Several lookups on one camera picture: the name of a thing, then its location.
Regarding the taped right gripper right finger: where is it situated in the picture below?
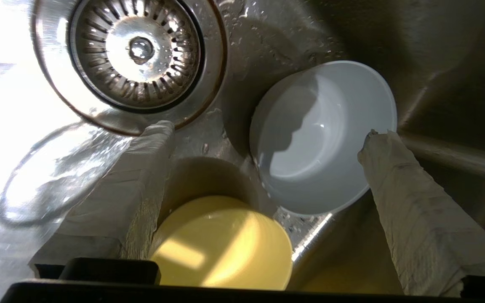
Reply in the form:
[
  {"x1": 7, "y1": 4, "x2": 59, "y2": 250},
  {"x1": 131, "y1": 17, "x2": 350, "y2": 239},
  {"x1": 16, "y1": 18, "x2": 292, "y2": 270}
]
[{"x1": 357, "y1": 129, "x2": 485, "y2": 298}]

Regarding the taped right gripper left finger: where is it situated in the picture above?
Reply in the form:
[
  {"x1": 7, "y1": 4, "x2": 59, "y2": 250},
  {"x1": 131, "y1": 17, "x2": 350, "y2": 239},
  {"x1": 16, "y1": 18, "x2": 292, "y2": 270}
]
[{"x1": 28, "y1": 120, "x2": 176, "y2": 287}]

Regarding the yellow-green bowl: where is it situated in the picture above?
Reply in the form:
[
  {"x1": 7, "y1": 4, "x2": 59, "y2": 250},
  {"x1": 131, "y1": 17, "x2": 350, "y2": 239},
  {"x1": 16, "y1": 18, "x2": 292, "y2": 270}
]
[{"x1": 149, "y1": 195, "x2": 294, "y2": 292}]

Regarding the small white bowl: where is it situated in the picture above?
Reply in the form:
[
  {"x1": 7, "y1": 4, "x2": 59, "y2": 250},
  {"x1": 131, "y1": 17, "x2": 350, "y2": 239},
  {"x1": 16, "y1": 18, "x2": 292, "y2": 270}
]
[{"x1": 249, "y1": 60, "x2": 398, "y2": 218}]

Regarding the stainless steel sink basin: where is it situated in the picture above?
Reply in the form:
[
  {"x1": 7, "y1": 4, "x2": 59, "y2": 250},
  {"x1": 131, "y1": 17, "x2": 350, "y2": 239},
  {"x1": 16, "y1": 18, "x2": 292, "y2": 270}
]
[{"x1": 0, "y1": 0, "x2": 485, "y2": 295}]

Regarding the round metal drain strainer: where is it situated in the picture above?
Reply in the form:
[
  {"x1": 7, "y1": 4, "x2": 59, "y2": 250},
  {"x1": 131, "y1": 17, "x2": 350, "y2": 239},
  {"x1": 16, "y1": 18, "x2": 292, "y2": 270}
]
[{"x1": 30, "y1": 0, "x2": 229, "y2": 137}]

